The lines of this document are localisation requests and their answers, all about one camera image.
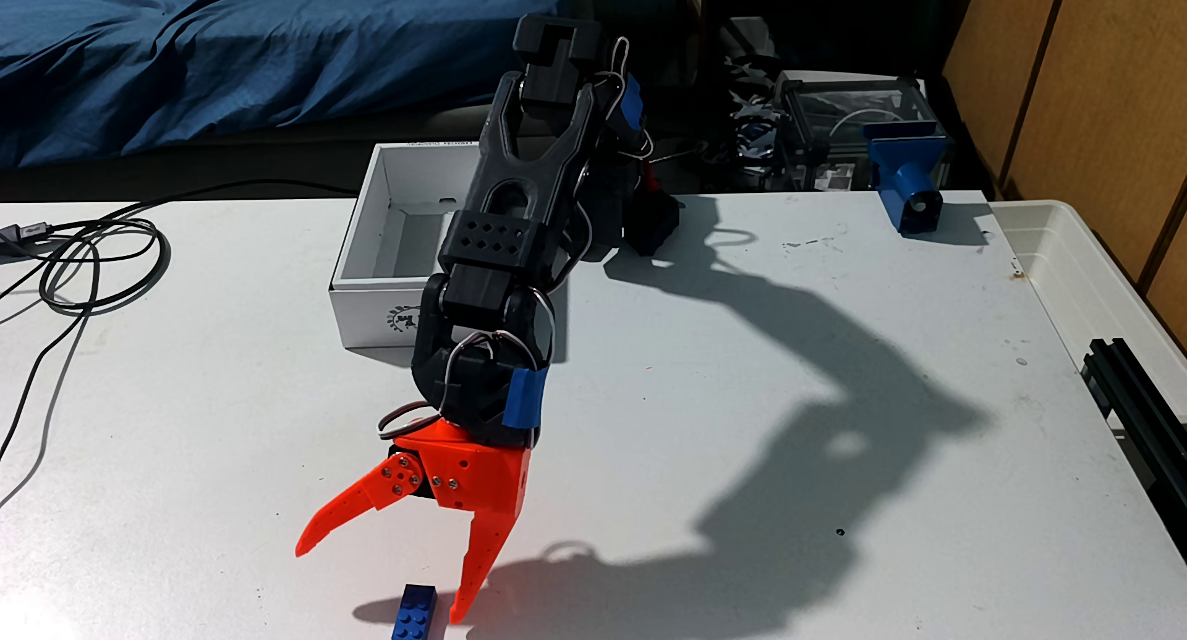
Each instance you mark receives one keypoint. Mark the blue printed mount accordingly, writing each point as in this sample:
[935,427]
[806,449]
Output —
[904,172]

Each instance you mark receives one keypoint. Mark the black aluminium rail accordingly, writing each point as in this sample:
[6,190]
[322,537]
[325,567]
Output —
[1136,408]

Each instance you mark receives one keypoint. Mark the grey bed base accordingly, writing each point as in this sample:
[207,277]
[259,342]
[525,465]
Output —
[278,158]

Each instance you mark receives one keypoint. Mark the blue bed sheet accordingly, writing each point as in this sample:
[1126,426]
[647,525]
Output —
[278,46]

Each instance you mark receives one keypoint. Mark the white plastic bin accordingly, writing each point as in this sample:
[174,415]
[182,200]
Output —
[1066,278]

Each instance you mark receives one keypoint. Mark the wooden cabinet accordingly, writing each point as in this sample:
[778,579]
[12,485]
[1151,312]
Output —
[1094,83]

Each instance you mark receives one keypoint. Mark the clear plastic case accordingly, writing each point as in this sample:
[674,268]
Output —
[835,111]

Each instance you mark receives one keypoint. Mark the blue toy brick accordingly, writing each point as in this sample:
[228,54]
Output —
[414,614]

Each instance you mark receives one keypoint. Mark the white cardboard box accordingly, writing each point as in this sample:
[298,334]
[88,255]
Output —
[371,315]

